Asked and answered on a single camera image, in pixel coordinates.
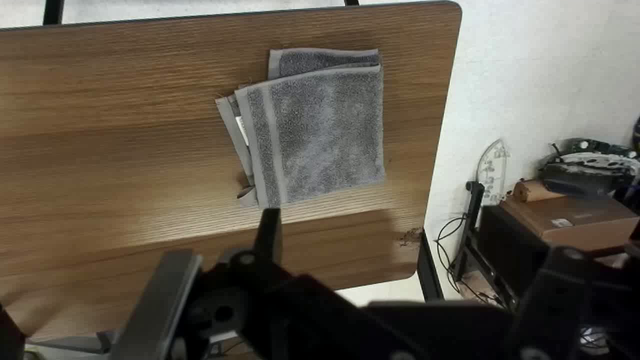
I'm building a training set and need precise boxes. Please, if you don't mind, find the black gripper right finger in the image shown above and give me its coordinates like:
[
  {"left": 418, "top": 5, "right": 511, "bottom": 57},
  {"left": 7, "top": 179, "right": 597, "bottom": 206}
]
[{"left": 507, "top": 244, "right": 640, "bottom": 360}]

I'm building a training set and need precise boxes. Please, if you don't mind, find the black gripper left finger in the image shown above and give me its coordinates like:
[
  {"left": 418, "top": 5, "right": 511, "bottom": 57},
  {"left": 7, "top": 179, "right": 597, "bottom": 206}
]
[{"left": 181, "top": 206, "right": 348, "bottom": 360}]

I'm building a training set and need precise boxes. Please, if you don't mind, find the grey towel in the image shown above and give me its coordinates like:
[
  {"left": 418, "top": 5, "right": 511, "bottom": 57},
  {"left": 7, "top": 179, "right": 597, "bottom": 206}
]
[{"left": 213, "top": 47, "right": 387, "bottom": 211}]

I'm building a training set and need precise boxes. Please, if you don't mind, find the black cabinet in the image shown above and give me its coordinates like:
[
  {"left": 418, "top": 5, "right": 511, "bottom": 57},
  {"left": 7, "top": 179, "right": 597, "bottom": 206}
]
[{"left": 476, "top": 202, "right": 555, "bottom": 310}]

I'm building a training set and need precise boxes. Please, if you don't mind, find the brown cardboard box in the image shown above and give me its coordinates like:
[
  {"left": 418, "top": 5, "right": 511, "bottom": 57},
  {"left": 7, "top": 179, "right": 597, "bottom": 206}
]
[{"left": 498, "top": 179, "right": 640, "bottom": 260}]

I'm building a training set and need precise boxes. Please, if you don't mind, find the black table leg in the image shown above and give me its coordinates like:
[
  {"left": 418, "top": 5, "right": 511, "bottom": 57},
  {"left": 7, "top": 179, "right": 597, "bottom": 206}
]
[{"left": 415, "top": 229, "right": 445, "bottom": 304}]

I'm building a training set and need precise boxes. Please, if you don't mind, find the white curved sheet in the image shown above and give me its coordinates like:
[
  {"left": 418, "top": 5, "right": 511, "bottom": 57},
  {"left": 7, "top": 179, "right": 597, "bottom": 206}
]
[{"left": 474, "top": 136, "right": 510, "bottom": 209}]

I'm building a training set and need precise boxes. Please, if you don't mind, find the silver metal mount bracket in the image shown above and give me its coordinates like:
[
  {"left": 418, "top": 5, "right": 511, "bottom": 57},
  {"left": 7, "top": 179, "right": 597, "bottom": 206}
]
[{"left": 26, "top": 248, "right": 204, "bottom": 360}]

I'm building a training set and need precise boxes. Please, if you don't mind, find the black upright post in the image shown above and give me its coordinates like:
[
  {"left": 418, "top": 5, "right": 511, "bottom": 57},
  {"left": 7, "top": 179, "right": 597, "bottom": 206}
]
[{"left": 453, "top": 179, "right": 485, "bottom": 284}]

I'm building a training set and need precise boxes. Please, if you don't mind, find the black cable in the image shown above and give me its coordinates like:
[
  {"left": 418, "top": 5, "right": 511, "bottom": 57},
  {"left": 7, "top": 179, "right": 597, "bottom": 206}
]
[{"left": 432, "top": 213, "right": 470, "bottom": 286}]

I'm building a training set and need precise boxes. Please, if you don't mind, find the black frame bar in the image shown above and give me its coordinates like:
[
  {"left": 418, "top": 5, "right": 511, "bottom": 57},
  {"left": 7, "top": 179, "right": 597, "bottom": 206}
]
[{"left": 42, "top": 0, "right": 67, "bottom": 26}]

